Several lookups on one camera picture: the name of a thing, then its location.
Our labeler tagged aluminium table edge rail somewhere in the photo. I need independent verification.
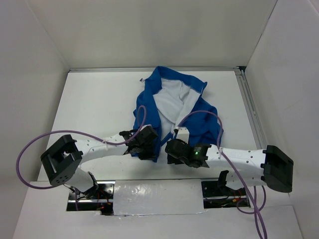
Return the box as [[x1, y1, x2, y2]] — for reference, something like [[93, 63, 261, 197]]
[[69, 66, 247, 73]]

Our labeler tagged blue jacket with white lining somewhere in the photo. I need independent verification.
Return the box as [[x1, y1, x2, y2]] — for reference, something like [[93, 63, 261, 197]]
[[133, 66, 223, 162]]

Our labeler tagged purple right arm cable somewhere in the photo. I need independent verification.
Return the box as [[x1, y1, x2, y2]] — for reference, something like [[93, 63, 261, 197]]
[[175, 110, 268, 239]]

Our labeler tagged white taped cover panel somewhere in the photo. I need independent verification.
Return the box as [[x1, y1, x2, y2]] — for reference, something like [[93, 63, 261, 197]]
[[113, 179, 204, 216]]

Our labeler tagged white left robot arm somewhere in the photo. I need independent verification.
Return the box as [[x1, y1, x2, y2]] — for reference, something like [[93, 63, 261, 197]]
[[40, 125, 158, 199]]

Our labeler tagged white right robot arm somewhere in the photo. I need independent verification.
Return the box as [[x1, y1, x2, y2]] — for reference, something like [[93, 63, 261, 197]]
[[165, 139, 294, 195]]

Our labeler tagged aluminium right side rail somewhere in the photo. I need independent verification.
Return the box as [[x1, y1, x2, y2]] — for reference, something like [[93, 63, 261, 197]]
[[235, 66, 267, 149]]

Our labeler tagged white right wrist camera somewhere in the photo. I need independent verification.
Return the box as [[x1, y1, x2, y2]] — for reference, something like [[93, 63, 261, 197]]
[[173, 126, 189, 143]]

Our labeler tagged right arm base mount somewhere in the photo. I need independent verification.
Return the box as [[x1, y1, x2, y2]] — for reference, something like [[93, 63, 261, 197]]
[[201, 180, 250, 209]]

